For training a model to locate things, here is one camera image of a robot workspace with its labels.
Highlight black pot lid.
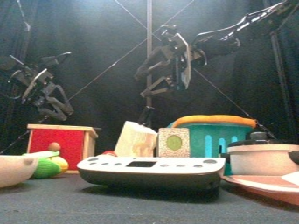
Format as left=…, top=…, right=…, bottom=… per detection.
left=227, top=131, right=290, bottom=147

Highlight white toy pot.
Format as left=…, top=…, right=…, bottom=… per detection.
left=227, top=143, right=299, bottom=176

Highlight red wooden box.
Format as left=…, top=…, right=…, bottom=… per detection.
left=25, top=123, right=99, bottom=173

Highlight green yellow toy corn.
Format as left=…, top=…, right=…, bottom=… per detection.
left=29, top=155, right=71, bottom=179

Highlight red toy apple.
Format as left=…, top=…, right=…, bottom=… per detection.
left=100, top=150, right=117, bottom=158

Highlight white frying pan with egg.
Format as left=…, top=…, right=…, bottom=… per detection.
left=0, top=151, right=61, bottom=189

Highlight teal basket orange rim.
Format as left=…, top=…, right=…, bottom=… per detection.
left=165, top=114, right=259, bottom=176

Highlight white kitchen scale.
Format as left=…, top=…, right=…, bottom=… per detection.
left=76, top=155, right=228, bottom=194

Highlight pink cutting board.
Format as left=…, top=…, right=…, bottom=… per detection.
left=220, top=171, right=299, bottom=207

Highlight white card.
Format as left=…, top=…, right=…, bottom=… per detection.
left=279, top=171, right=299, bottom=188

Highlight grey vertical frame pole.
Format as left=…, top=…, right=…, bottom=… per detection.
left=144, top=0, right=155, bottom=108

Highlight black knife handle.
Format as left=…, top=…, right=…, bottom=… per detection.
left=136, top=106, right=155, bottom=128

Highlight black frame post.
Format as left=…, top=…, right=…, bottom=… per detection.
left=268, top=31, right=298, bottom=142

